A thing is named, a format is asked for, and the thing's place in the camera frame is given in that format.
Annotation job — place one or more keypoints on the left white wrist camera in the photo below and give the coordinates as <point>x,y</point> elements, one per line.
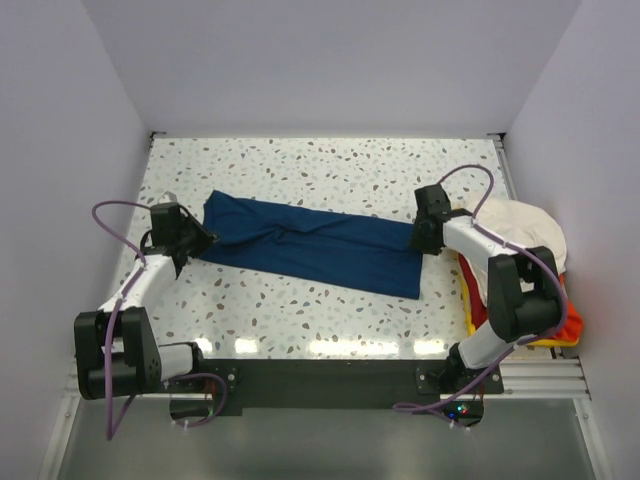
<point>167,197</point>

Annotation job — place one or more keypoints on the orange t shirt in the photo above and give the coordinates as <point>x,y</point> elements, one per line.
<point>569,335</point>

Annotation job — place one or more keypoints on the yellow plastic bin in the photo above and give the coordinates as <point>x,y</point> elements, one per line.
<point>515,317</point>

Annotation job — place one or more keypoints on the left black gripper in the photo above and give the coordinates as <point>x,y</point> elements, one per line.
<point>206,238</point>

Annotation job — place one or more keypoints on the blue t shirt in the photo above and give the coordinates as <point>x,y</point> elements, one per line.
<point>353,251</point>

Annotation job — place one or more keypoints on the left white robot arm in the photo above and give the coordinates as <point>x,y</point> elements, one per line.
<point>116,341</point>

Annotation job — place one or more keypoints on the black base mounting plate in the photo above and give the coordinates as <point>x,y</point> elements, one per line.
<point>226,387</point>

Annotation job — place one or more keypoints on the white t shirt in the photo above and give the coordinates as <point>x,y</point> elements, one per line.
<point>526,225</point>

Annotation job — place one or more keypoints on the red t shirt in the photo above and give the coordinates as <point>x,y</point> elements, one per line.
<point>475,309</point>

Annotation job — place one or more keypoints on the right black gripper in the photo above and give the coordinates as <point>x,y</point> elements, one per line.
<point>416,242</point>

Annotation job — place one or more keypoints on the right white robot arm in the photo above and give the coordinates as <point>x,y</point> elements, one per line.
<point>473,356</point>

